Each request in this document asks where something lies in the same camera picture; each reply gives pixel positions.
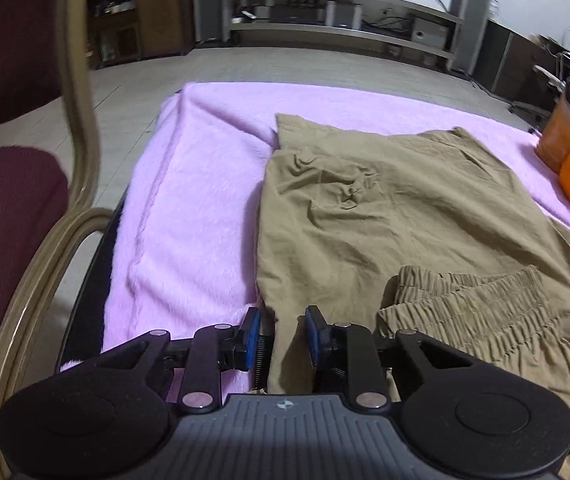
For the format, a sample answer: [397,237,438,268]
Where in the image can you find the grey subwoofer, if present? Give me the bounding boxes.
[411,16,450,47]

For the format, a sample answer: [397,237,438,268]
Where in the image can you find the maroon chair with gold frame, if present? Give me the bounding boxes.
[0,0,116,480]

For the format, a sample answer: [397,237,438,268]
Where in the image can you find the grey television stand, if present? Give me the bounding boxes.
[227,0,466,61]

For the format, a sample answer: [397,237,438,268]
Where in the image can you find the tall grey floor speaker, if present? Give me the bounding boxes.
[450,0,494,76]
[192,0,231,43]

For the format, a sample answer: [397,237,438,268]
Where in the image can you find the pink fleece blanket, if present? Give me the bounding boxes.
[60,82,570,396]

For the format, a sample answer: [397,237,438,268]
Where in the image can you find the khaki pants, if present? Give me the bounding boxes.
[255,112,570,480]

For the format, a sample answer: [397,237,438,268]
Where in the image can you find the wooden cabinet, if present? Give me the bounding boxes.
[88,0,196,68]

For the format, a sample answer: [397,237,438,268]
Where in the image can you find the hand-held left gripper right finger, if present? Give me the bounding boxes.
[305,305,470,413]

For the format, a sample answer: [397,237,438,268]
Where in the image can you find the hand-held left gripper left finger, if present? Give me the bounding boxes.
[98,306,262,415]

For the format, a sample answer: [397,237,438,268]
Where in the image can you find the black receiver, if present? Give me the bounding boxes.
[270,5,323,23]

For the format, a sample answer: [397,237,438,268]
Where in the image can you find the dark low cabinet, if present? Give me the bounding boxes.
[475,17,566,106]

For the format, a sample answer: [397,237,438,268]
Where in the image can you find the orange juice bottle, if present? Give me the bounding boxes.
[535,22,570,175]

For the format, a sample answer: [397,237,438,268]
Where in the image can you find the small silver speaker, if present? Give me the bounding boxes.
[324,1,363,30]

